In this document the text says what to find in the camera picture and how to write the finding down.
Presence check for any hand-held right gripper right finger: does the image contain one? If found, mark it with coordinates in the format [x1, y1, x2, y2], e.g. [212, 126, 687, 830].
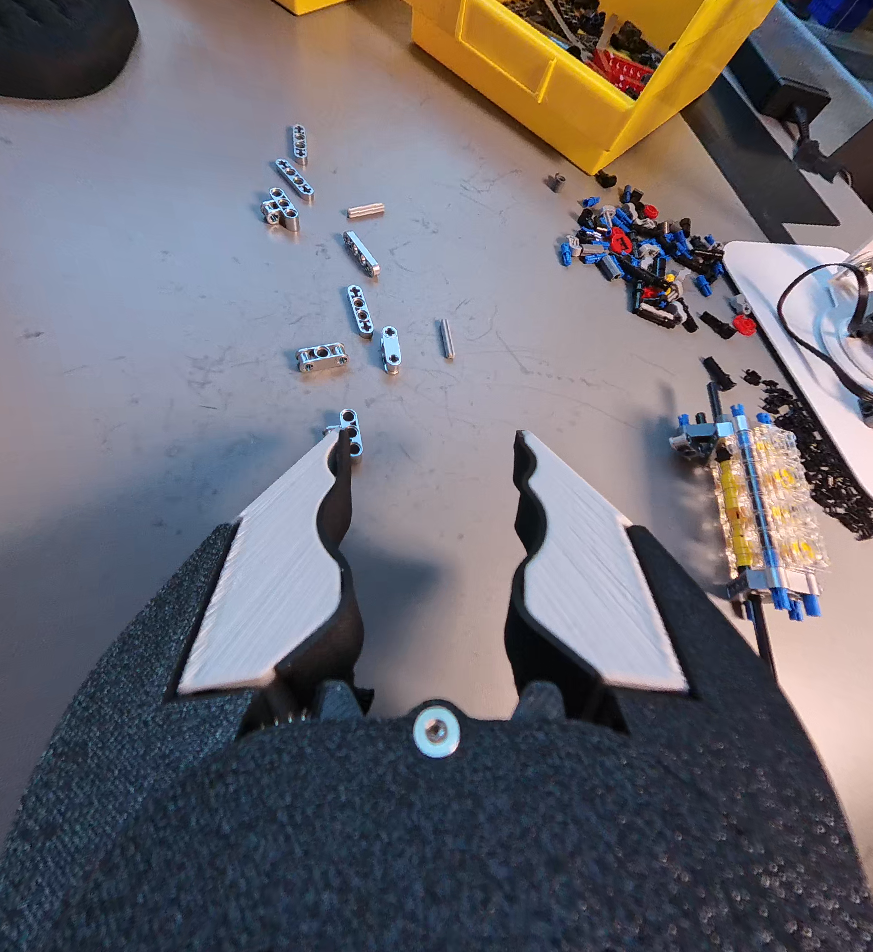
[505, 430, 690, 696]

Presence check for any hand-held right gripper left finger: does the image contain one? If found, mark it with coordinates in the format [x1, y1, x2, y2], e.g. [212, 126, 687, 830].
[176, 427, 365, 722]

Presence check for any clear brick engine assembly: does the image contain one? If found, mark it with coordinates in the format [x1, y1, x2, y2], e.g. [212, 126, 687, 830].
[669, 383, 830, 674]

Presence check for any pile of mixed brick parts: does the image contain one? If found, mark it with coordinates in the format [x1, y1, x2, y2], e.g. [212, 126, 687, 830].
[544, 171, 761, 339]

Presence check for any silver three-hole beam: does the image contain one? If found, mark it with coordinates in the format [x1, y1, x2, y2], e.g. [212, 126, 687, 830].
[260, 186, 302, 233]

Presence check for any grey desk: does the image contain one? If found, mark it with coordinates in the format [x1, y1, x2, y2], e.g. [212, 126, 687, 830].
[0, 0, 873, 938]

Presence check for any pile of black pins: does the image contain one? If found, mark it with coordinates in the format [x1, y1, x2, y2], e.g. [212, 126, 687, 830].
[742, 368, 873, 540]

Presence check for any black power adapter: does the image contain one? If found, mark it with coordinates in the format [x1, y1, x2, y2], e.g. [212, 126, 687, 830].
[760, 70, 850, 183]

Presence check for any pile of black brick parts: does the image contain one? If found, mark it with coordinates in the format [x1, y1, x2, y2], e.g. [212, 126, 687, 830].
[503, 0, 676, 101]

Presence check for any black round cushion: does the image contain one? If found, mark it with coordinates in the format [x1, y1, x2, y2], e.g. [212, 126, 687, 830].
[0, 0, 140, 100]

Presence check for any shelf of coloured bins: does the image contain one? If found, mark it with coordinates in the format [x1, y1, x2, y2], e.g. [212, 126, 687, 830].
[801, 0, 873, 31]

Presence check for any black motor cable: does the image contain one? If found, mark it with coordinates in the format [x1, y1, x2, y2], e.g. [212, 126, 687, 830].
[777, 264, 873, 406]

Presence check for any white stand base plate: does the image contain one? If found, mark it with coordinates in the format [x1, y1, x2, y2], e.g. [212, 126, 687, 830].
[723, 240, 873, 518]

